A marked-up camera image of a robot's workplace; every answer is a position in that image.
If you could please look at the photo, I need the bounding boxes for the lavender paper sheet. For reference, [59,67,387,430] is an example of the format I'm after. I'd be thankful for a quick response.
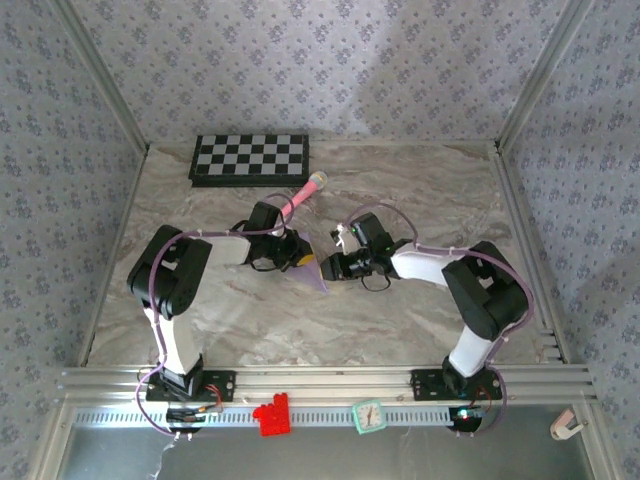
[284,230,329,294]

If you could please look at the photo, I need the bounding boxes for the small green square clock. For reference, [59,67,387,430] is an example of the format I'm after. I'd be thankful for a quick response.
[351,399,386,435]

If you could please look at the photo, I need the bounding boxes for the grey sheet metal shelf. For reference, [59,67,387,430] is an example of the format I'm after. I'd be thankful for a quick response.
[29,404,621,480]

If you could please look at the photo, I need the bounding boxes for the pink toy microphone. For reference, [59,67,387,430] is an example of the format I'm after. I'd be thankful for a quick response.
[279,171,330,220]

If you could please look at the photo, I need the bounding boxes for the black and white chessboard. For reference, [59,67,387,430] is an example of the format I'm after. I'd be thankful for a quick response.
[187,133,311,189]

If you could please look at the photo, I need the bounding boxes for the red toy brick block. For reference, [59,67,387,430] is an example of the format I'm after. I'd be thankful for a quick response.
[252,392,292,438]

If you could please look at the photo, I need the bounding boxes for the pink plastic hook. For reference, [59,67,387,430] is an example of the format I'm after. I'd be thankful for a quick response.
[549,408,587,441]

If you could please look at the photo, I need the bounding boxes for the black left gripper cable loop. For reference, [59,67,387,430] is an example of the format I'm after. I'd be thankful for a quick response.
[247,252,284,273]

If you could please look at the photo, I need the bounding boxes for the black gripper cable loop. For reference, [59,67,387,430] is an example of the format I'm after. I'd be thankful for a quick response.
[359,272,394,293]
[247,252,284,273]

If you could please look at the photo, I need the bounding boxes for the black right gripper cable loop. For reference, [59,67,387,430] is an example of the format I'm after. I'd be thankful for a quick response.
[359,272,394,293]

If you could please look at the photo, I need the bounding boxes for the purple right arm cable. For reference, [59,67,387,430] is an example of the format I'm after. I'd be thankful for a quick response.
[344,203,536,437]

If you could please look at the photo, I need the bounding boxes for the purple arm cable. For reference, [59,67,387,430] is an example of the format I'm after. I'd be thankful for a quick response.
[344,203,536,437]
[137,193,296,437]

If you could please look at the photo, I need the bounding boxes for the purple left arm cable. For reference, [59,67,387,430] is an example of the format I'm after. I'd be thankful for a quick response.
[137,193,296,437]

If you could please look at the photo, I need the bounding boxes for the aluminium mounting rail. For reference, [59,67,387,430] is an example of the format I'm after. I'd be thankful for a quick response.
[54,364,599,406]

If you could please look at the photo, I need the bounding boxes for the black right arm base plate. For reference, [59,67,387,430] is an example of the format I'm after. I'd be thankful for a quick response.
[410,368,503,403]

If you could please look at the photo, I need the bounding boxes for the slotted grey cable duct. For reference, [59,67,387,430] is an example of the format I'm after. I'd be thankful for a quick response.
[72,404,489,430]

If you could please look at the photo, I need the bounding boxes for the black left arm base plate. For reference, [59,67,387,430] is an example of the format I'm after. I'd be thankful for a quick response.
[145,368,237,404]

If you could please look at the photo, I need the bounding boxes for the red power wire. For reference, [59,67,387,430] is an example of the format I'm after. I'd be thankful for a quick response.
[203,383,225,414]
[472,386,495,414]

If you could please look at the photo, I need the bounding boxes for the aluminium side rail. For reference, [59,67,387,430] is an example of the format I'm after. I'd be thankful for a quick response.
[492,144,571,364]
[77,144,151,366]

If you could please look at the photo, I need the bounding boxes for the aluminium frame post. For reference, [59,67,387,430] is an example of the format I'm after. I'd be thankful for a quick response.
[494,0,596,151]

